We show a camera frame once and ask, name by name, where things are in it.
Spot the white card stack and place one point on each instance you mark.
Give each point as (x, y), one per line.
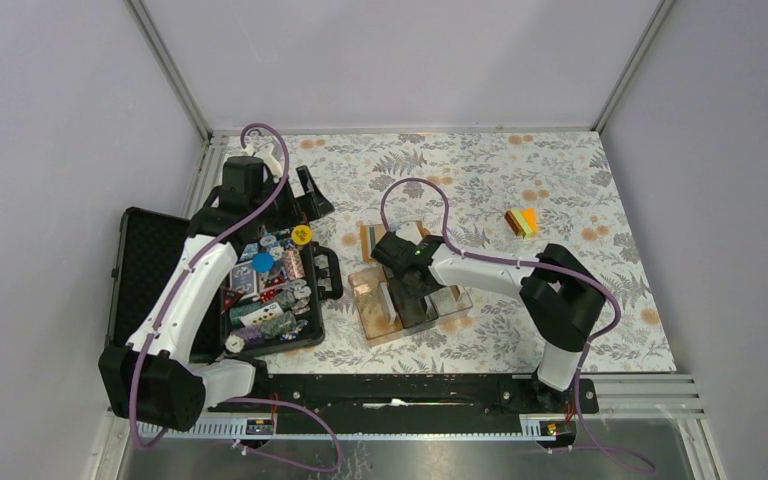
(387, 303)

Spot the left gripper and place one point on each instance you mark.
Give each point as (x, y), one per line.
(311, 206)

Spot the blue round chip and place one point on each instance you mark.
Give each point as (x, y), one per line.
(262, 262)

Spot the tan leather card holder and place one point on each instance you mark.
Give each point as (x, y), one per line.
(371, 235)

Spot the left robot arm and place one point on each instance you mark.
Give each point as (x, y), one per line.
(150, 376)

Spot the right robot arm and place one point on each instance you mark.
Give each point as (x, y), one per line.
(562, 298)

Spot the clear transparent card box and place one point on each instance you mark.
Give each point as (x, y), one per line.
(451, 302)

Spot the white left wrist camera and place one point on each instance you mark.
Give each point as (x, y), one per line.
(274, 155)

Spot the amber transparent card box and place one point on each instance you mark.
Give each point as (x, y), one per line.
(365, 290)

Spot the smoky black card box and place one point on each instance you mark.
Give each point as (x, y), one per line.
(430, 314)

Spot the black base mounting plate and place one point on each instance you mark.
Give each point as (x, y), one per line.
(411, 404)

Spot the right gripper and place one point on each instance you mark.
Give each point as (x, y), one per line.
(399, 275)

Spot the floral table mat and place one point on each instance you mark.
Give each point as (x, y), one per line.
(460, 186)

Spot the yellow big blind button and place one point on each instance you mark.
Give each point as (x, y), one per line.
(302, 235)

